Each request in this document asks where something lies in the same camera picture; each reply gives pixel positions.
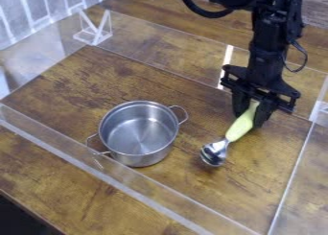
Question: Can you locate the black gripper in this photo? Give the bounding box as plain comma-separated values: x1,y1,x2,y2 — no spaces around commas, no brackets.
220,43,301,128

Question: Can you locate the green handled metal spoon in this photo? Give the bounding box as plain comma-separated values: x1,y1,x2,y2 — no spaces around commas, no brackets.
200,102,258,167

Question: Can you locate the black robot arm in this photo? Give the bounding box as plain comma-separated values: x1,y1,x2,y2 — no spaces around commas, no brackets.
209,0,304,128

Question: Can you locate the stainless steel pot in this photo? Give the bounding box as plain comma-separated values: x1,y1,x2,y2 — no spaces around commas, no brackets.
85,101,188,168

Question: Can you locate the clear acrylic front barrier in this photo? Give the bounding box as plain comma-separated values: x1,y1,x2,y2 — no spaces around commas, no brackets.
0,104,260,235

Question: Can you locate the clear acrylic right barrier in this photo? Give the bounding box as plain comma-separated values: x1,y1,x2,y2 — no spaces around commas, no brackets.
268,76,328,235

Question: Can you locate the black cable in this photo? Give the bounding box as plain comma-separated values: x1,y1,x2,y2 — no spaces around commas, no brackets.
176,0,236,19

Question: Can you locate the clear acrylic triangle bracket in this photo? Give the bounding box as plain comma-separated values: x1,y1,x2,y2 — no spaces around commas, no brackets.
73,10,113,46

